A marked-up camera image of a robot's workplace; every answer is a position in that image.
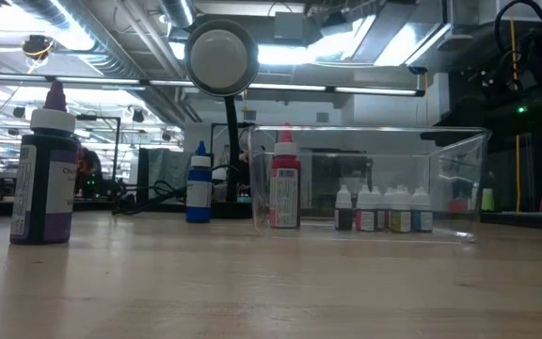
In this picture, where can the large orange-red coloring bottle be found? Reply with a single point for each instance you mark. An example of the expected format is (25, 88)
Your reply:
(285, 188)

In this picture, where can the small green-label dropper bottle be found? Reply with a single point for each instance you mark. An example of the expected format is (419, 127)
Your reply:
(400, 220)

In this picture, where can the dark equipment cabinet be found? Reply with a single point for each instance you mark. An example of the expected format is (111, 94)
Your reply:
(337, 179)

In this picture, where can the gray ceiling box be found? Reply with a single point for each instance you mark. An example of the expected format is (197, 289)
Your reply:
(289, 26)

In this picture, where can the large blue coloring bottle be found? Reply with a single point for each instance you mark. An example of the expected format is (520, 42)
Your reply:
(199, 198)

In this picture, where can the person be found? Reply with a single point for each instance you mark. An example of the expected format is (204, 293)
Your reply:
(88, 165)

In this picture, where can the long ceiling light bar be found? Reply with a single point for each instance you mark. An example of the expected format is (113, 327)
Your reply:
(299, 87)

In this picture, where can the small black-label dropper bottle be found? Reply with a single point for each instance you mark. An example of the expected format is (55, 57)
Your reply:
(344, 216)

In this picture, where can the small red object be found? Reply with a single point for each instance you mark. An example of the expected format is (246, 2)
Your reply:
(457, 205)

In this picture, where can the clear plastic container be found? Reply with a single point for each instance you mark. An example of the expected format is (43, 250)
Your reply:
(261, 188)

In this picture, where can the light green cup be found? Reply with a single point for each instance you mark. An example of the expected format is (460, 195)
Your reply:
(487, 199)

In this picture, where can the large purple coloring bottle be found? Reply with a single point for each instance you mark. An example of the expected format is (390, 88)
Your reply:
(44, 188)

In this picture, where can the black metal stand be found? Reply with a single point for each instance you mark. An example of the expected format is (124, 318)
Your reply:
(116, 150)

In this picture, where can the silver ventilation duct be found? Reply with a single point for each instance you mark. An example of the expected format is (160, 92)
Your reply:
(111, 52)

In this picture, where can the black gooseneck desk lamp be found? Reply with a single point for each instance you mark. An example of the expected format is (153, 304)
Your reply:
(221, 56)

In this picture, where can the gray fabric panel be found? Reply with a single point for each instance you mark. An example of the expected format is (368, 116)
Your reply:
(170, 165)

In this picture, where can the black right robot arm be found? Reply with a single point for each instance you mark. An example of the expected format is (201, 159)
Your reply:
(534, 108)

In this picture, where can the black aluminium table frame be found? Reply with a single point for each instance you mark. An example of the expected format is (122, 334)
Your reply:
(525, 219)

